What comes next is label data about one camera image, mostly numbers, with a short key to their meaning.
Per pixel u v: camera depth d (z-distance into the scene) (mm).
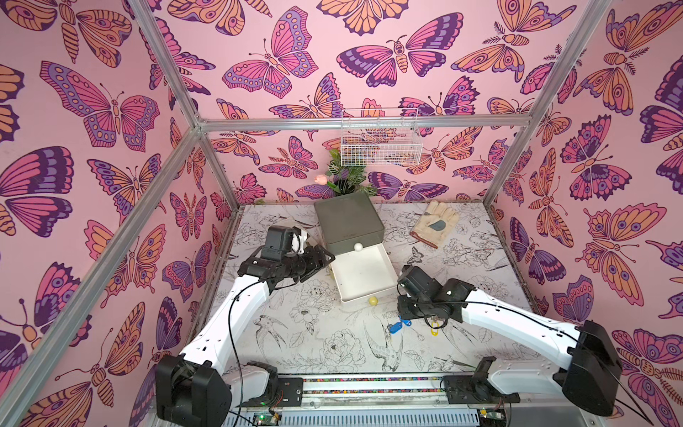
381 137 953
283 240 615
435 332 851
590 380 384
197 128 922
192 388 382
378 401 730
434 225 1121
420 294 601
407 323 857
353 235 832
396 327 854
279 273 581
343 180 1030
